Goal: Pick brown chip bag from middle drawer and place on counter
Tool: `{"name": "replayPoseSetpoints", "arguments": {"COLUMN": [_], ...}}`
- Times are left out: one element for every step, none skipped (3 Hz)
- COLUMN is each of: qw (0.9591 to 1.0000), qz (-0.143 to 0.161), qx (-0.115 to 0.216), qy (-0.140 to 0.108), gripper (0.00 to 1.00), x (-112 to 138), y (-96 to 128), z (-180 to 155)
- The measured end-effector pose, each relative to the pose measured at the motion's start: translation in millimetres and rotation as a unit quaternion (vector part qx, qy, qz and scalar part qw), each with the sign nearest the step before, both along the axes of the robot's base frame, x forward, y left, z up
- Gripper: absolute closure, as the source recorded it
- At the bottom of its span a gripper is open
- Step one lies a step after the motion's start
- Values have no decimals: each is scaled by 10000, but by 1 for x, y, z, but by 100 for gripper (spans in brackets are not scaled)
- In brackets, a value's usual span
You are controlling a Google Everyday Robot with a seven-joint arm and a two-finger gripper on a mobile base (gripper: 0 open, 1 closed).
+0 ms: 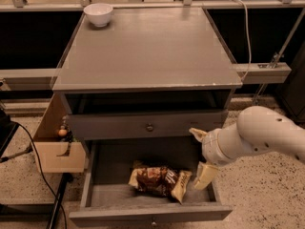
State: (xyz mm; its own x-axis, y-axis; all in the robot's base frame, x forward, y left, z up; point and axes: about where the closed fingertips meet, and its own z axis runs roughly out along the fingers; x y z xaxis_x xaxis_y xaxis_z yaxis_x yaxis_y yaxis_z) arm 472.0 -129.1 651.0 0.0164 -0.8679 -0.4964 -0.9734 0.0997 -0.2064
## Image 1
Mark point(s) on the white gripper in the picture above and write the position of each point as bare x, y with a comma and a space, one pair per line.
211, 148

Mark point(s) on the brown chip bag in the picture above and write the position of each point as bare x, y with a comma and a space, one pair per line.
160, 180

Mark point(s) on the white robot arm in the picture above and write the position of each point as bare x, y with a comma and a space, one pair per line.
257, 130

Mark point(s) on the closed grey top drawer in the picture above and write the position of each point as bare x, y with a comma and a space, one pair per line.
141, 125

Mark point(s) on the grey wooden drawer cabinet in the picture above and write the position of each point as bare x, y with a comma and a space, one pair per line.
147, 61

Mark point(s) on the open grey middle drawer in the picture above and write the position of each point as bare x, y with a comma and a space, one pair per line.
108, 199

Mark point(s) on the black stand leg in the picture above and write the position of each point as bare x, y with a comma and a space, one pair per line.
57, 206

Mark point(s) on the small orange ball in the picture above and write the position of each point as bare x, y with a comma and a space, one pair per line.
62, 132

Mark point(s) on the light wooden side box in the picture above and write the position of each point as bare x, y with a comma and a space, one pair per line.
55, 154

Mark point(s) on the white ceramic bowl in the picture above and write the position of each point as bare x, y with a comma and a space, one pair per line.
99, 14

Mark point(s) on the black equipment at left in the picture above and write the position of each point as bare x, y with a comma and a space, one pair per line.
8, 129

